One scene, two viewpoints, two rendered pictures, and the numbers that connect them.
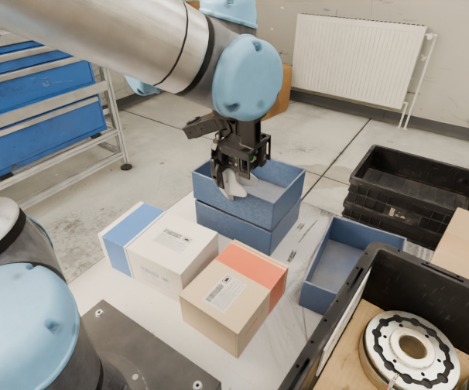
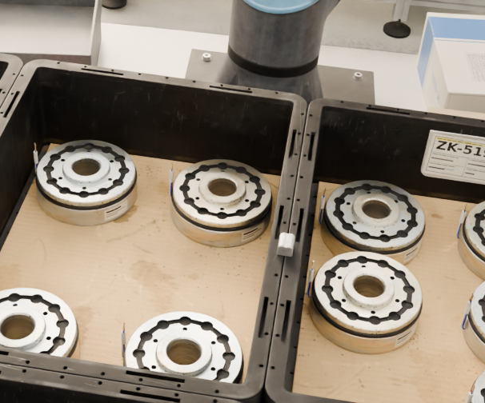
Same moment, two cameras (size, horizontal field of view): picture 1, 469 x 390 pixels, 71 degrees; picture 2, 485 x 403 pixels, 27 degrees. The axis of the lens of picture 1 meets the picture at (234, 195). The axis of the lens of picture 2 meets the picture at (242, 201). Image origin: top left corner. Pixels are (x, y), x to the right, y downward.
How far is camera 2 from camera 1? 0.87 m
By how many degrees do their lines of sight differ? 44
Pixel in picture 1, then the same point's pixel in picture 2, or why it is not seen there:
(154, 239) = (468, 53)
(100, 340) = (336, 90)
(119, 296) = (392, 92)
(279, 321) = not seen: outside the picture
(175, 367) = not seen: hidden behind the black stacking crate
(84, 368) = (299, 37)
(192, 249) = not seen: outside the picture
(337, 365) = (455, 207)
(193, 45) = not seen: outside the picture
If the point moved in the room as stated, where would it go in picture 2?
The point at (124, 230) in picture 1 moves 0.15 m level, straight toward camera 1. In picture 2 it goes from (454, 26) to (402, 71)
